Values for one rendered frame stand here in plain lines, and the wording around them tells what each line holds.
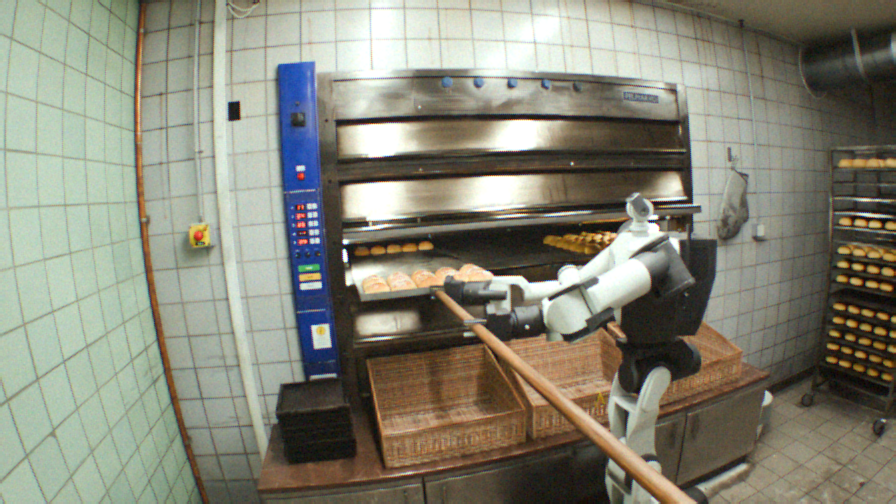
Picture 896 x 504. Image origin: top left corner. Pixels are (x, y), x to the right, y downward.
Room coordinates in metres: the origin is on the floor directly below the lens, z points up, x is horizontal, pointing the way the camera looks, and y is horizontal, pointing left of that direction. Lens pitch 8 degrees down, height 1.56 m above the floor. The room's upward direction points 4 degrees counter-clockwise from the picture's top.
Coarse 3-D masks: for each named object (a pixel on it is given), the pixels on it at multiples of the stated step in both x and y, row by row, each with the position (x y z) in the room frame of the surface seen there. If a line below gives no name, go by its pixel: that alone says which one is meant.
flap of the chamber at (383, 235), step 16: (464, 224) 1.87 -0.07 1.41; (480, 224) 1.89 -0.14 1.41; (496, 224) 1.90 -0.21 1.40; (512, 224) 1.92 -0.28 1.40; (528, 224) 1.93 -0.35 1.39; (544, 224) 2.00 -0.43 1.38; (560, 224) 2.09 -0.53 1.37; (576, 224) 2.19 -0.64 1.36; (352, 240) 1.82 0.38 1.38; (368, 240) 1.90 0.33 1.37
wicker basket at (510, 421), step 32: (448, 352) 1.96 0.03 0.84; (480, 352) 1.99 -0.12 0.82; (384, 384) 1.87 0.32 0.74; (416, 384) 1.89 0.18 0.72; (448, 384) 1.92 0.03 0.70; (480, 384) 1.95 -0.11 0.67; (384, 416) 1.83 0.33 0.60; (416, 416) 1.83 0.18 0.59; (448, 416) 1.81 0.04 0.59; (480, 416) 1.79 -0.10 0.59; (512, 416) 1.55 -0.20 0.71; (384, 448) 1.43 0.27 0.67; (416, 448) 1.46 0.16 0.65; (448, 448) 1.49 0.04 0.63; (480, 448) 1.52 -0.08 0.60
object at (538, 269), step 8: (536, 264) 2.16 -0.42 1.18; (544, 264) 2.14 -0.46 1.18; (552, 264) 2.13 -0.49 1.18; (560, 264) 2.12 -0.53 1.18; (568, 264) 2.13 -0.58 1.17; (576, 264) 2.14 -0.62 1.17; (584, 264) 2.15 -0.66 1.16; (496, 272) 2.05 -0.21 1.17; (504, 272) 2.06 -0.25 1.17; (512, 272) 2.07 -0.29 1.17; (520, 272) 2.08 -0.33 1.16; (528, 272) 2.09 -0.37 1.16; (536, 272) 2.10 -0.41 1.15; (544, 272) 2.11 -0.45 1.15; (552, 272) 2.11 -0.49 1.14; (352, 288) 1.91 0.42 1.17
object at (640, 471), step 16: (448, 304) 1.43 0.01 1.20; (480, 336) 1.12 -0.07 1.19; (496, 352) 1.01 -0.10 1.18; (512, 352) 0.96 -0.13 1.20; (512, 368) 0.92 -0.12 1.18; (528, 368) 0.86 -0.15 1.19; (544, 384) 0.78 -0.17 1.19; (560, 400) 0.72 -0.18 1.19; (576, 416) 0.66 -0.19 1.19; (592, 432) 0.60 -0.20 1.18; (608, 432) 0.59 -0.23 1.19; (608, 448) 0.56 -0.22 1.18; (624, 448) 0.54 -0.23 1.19; (624, 464) 0.51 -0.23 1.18; (640, 464) 0.49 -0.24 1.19; (640, 480) 0.47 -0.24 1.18; (656, 480) 0.45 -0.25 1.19; (656, 496) 0.44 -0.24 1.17; (672, 496) 0.42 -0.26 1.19; (688, 496) 0.41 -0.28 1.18
